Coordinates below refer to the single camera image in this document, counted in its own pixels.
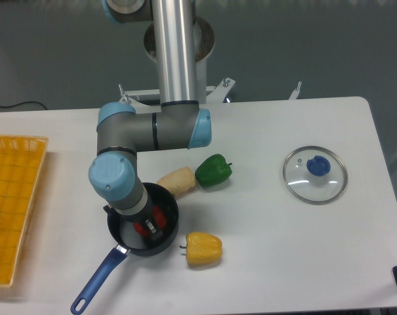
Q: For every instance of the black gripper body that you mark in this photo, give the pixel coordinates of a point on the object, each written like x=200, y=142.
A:
x=122, y=211

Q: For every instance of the red bell pepper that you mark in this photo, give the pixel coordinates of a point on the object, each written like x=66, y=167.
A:
x=158, y=217

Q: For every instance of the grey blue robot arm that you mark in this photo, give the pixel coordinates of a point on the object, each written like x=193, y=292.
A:
x=181, y=123

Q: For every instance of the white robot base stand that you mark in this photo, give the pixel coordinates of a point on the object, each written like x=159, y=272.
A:
x=204, y=42

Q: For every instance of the yellow bell pepper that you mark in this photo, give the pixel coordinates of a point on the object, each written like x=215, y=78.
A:
x=202, y=248

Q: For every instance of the green bell pepper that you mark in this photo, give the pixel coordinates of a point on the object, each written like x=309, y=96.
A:
x=214, y=170

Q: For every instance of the beige bread roll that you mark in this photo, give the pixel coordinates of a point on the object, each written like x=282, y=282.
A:
x=178, y=182

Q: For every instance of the yellow woven basket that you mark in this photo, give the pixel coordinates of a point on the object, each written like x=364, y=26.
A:
x=21, y=162

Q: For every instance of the glass lid blue knob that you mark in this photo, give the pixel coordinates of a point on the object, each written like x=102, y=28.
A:
x=314, y=175

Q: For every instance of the dark pot blue handle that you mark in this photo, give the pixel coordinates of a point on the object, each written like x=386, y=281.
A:
x=130, y=242

